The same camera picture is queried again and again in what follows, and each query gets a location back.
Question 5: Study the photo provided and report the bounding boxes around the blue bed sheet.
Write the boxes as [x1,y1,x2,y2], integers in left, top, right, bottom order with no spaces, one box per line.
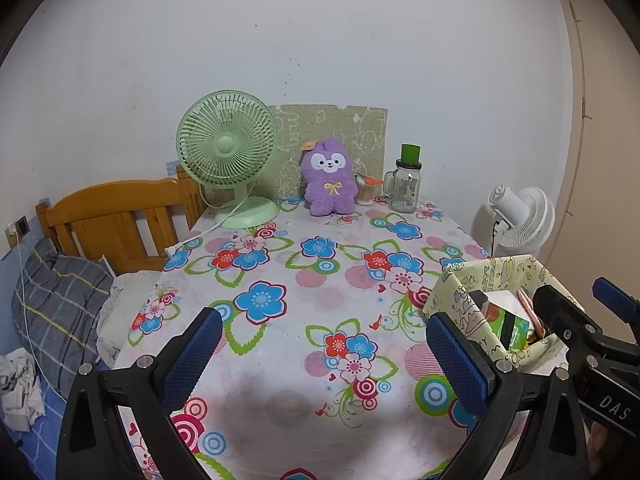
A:
[0,375,66,480]

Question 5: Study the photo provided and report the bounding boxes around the glass jar green lid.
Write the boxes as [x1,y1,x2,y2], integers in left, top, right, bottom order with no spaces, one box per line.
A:
[382,144,425,213]

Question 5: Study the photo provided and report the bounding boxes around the pink patterned packet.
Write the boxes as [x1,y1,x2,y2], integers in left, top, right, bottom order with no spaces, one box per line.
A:
[517,287,543,331]

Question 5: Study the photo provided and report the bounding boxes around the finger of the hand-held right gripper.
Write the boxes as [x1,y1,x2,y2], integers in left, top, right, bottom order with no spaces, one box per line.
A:
[592,276,640,323]
[532,285,601,376]

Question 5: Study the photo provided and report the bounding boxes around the green patterned board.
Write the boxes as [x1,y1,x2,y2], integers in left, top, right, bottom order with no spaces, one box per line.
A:
[266,103,388,201]

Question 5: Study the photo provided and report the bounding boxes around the white bed sheet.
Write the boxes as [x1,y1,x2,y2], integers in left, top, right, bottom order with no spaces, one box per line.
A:
[96,270,163,366]

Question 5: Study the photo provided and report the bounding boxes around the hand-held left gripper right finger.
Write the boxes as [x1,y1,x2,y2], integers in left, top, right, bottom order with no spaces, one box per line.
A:
[425,311,588,480]

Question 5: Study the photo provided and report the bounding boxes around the green packet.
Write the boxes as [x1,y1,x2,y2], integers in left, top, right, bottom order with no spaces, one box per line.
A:
[487,305,532,352]

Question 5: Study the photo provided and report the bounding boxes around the grey plaid pillow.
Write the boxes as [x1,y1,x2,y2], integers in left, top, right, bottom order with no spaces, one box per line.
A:
[11,237,116,396]

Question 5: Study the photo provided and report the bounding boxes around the beige door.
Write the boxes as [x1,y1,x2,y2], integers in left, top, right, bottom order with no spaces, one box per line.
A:
[542,0,640,306]

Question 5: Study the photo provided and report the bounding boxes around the yellow cartoon print box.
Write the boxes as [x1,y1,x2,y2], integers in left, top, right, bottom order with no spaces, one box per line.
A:
[422,254,585,373]

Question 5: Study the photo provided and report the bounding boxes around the purple plush toy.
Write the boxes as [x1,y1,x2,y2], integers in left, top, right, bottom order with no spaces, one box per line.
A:
[299,139,357,217]

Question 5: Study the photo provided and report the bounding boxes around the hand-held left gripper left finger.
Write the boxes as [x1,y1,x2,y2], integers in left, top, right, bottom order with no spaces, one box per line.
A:
[56,306,223,480]

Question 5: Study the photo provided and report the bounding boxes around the wooden bed headboard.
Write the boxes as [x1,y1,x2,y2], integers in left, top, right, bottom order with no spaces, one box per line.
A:
[35,165,208,275]

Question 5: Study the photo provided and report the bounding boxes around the white standing fan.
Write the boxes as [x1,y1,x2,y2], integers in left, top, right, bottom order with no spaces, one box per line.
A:
[472,185,556,261]

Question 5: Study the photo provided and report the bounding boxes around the floral tablecloth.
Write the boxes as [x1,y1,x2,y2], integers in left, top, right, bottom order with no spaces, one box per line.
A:
[112,197,501,480]

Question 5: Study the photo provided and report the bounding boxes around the grey sock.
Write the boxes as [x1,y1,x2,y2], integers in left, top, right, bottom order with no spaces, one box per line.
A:
[470,290,493,321]

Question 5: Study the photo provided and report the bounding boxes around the white crumpled clothes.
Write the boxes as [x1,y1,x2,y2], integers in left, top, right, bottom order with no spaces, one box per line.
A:
[0,349,46,433]

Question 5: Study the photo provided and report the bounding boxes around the white fan cable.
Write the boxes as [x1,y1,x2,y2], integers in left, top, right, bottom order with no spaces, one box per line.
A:
[164,192,251,258]

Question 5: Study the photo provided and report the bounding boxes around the thin white charger cable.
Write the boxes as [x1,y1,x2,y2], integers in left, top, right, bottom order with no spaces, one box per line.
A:
[12,232,38,361]

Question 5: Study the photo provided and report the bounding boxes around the green desk fan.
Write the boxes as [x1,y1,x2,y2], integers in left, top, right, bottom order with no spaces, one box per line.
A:
[176,91,280,229]

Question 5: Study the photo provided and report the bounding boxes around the cotton swab cup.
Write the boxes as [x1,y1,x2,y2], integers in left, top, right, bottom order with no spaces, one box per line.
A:
[354,172,383,207]

